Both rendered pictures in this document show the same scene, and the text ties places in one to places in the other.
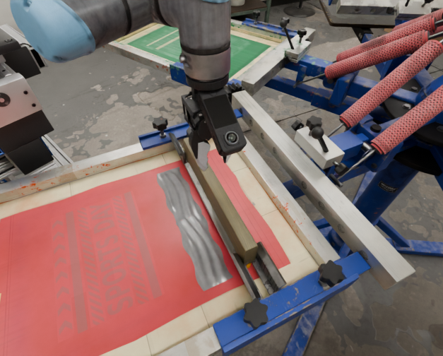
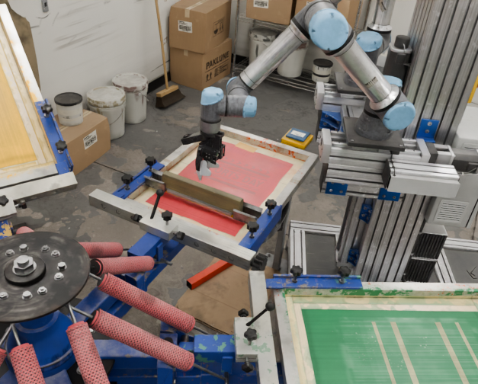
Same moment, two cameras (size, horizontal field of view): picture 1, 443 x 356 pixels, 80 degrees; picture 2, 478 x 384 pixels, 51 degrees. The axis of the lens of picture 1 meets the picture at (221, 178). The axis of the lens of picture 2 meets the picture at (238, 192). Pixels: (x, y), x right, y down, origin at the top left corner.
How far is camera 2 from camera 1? 2.03 m
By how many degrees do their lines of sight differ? 87
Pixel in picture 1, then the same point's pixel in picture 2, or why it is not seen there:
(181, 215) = not seen: hidden behind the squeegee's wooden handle
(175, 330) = (178, 168)
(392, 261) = (99, 193)
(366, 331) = not seen: outside the picture
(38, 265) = (252, 161)
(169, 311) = (186, 171)
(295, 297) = (137, 180)
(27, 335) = (228, 150)
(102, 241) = (238, 175)
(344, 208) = (128, 206)
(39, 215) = (279, 171)
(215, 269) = not seen: hidden behind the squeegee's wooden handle
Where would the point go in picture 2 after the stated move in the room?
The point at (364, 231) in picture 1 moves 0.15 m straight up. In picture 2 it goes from (115, 200) to (112, 166)
